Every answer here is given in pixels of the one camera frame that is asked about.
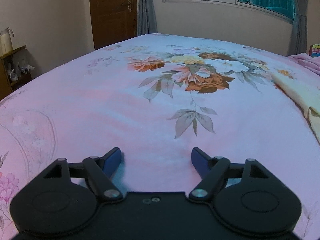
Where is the cream yellow knit garment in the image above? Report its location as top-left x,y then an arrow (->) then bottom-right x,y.
271,73 -> 319,142

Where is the pink floral bed sheet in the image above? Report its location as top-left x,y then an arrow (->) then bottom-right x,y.
1,34 -> 319,239

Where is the brown wooden side shelf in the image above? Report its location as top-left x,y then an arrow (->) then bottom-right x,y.
1,46 -> 32,100

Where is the pink crumpled blanket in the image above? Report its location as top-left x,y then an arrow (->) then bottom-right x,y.
288,53 -> 320,75

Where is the white plastic bag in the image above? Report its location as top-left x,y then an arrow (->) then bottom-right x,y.
12,50 -> 35,76

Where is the right grey curtain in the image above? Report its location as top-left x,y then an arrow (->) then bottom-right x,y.
287,0 -> 309,55

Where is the grey curtain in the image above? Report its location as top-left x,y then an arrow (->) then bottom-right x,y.
287,0 -> 309,55
137,0 -> 157,36

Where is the colourful floral pillow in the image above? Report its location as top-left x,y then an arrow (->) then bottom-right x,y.
309,43 -> 320,57

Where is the white thermos jug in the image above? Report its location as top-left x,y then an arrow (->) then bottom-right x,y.
1,27 -> 14,55

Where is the left grey curtain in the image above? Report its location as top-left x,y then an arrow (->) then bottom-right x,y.
137,0 -> 157,36

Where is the brown wooden door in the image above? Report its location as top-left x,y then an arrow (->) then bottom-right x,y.
89,0 -> 137,49

